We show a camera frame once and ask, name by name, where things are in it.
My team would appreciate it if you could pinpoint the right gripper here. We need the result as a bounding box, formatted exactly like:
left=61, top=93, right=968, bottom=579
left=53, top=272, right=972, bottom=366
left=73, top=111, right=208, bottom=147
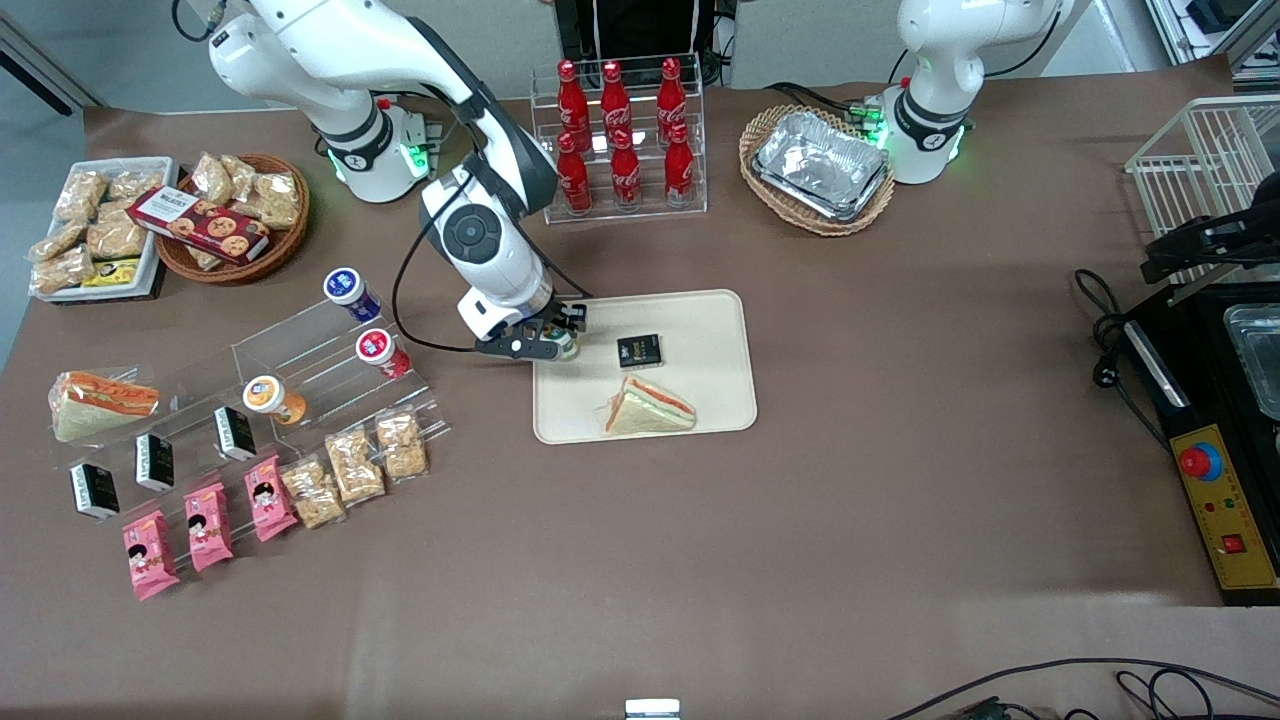
left=458, top=280, right=591, bottom=363

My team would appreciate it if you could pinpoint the beige plastic serving tray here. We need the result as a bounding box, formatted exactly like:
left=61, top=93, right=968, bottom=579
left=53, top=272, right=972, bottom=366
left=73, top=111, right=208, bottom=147
left=532, top=289, right=759, bottom=445

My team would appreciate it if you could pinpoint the white rectangular snack tray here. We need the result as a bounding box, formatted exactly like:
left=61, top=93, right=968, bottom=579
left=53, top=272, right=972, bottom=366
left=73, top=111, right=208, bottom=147
left=28, top=157, right=180, bottom=303

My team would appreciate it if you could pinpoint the foil tray in machine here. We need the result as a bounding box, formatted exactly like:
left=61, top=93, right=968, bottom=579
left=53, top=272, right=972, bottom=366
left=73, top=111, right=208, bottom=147
left=1222, top=303, right=1280, bottom=421

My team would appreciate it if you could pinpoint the small wrapped triangle sandwich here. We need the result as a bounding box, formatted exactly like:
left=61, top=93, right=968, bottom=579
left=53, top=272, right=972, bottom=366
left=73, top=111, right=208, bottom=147
left=600, top=375, right=698, bottom=437

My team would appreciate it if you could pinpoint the red cola bottle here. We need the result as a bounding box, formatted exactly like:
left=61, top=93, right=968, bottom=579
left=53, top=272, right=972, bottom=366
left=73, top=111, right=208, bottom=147
left=655, top=57, right=689, bottom=131
left=557, top=60, right=591, bottom=137
left=598, top=60, right=633, bottom=135
left=609, top=128, right=643, bottom=211
left=663, top=122, right=696, bottom=208
left=556, top=132, right=593, bottom=215

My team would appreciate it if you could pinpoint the clear acrylic bottle rack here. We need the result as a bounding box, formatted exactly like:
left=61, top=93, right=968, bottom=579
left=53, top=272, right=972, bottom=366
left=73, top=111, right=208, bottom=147
left=528, top=52, right=709, bottom=225

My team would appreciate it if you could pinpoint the red lid yogurt cup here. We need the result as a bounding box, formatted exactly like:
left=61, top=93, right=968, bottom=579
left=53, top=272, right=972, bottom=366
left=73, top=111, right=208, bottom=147
left=356, top=328, right=413, bottom=382

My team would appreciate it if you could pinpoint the clear bag of rice crackers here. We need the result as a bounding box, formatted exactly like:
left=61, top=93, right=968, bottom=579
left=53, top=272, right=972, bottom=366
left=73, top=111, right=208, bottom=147
left=280, top=455, right=347, bottom=531
left=373, top=408, right=432, bottom=483
left=325, top=425, right=386, bottom=504

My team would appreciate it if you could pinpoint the blue lid yogurt cup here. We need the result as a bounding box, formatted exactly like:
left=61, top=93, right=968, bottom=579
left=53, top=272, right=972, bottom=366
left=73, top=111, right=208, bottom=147
left=323, top=266, right=383, bottom=324

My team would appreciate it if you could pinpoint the clear acrylic tiered display stand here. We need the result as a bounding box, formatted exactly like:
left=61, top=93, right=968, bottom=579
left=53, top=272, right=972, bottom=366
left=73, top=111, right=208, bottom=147
left=55, top=295, right=451, bottom=546

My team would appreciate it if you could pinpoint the wicker basket with snacks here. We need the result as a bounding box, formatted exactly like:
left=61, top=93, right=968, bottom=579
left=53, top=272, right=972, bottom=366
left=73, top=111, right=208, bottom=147
left=155, top=153, right=312, bottom=287

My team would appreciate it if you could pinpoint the stack of foil trays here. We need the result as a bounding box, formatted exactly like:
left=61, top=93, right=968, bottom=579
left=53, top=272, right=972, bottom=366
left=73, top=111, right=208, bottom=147
left=752, top=110, right=891, bottom=223

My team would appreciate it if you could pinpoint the pink snack packet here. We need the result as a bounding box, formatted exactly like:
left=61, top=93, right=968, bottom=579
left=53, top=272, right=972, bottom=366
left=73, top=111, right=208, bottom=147
left=244, top=455, right=299, bottom=543
left=183, top=482, right=236, bottom=573
left=122, top=510, right=182, bottom=602

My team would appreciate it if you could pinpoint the wicker basket with foil trays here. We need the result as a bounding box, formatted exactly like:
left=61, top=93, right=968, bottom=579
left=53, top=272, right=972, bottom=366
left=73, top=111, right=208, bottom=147
left=738, top=104, right=897, bottom=238

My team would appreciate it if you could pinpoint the red cookie box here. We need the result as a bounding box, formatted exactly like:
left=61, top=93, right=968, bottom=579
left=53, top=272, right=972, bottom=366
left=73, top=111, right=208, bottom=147
left=127, top=186, right=272, bottom=266

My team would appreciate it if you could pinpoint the yellow snack packet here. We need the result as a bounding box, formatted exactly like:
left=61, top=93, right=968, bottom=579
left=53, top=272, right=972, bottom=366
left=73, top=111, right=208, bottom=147
left=82, top=258, right=142, bottom=289

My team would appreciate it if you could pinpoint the large wrapped triangle sandwich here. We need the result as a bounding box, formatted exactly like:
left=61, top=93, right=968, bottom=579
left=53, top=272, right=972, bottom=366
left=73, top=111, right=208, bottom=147
left=48, top=370, right=161, bottom=444

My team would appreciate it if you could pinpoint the black sealing machine yellow panel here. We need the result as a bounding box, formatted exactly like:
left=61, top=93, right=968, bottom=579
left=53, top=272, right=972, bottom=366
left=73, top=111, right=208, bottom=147
left=1120, top=280, right=1280, bottom=608

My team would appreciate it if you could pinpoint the grey equipment shelf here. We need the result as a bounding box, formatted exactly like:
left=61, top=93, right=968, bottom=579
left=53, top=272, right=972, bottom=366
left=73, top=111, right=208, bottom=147
left=1145, top=0, right=1280, bottom=83

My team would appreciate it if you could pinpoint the black arm wrist cable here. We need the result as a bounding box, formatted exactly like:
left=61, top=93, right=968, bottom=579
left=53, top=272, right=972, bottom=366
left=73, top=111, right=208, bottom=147
left=390, top=175, right=593, bottom=354

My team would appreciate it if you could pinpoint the black cable to arm base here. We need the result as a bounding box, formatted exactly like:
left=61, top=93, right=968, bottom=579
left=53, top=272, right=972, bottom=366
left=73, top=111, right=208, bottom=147
left=765, top=80, right=871, bottom=117

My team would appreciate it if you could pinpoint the black machine power cable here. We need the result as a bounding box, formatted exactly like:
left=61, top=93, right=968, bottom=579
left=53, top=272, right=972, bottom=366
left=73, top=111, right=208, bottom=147
left=1073, top=268, right=1171, bottom=451

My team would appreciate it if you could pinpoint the long black floor cable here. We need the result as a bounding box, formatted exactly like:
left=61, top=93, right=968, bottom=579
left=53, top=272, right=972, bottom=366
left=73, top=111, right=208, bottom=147
left=885, top=657, right=1280, bottom=720

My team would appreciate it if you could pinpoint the white wire basket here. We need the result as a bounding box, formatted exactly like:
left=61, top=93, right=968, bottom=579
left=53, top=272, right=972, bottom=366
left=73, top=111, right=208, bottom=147
left=1125, top=95, right=1280, bottom=286

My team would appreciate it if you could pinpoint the looped black cable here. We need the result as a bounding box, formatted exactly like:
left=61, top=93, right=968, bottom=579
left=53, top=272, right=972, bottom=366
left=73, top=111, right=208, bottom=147
left=1115, top=668, right=1216, bottom=720

